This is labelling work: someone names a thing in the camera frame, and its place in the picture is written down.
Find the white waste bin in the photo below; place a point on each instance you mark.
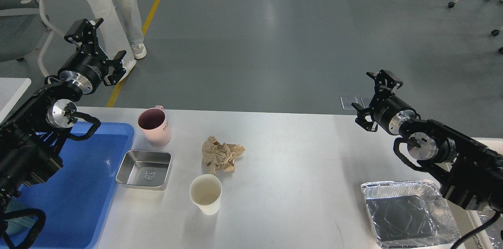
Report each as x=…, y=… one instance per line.
x=490, y=238

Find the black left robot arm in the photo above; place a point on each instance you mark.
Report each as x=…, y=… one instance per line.
x=32, y=138

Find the clear floor plate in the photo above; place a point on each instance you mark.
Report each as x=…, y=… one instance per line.
x=366, y=100
x=348, y=101

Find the pink ribbed mug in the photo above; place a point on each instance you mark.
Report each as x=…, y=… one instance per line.
x=154, y=125

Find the white paper cup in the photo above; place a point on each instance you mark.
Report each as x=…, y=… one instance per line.
x=205, y=193

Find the grey office chair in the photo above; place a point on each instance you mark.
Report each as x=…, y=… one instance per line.
x=24, y=25

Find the blue plastic tray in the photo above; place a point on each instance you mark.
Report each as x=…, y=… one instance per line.
x=76, y=199

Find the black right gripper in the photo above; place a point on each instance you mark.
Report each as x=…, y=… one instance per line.
x=386, y=110

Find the white side table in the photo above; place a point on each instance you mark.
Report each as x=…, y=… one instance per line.
x=11, y=90

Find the stainless steel square dish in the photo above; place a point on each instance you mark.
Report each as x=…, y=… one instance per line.
x=145, y=170

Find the clear floor plate right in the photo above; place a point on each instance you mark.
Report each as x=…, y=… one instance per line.
x=366, y=100

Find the aluminium foil tray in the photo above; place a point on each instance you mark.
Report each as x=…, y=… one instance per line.
x=409, y=214

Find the crumpled brown paper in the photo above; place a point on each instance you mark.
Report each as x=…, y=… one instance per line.
x=220, y=156

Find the black caster wheel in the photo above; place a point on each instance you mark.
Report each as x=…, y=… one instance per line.
x=496, y=32

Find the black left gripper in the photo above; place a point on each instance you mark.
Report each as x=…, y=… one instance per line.
x=88, y=66

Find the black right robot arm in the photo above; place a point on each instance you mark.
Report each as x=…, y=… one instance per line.
x=469, y=172

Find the clear floor plate left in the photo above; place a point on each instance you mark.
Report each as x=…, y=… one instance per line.
x=348, y=101

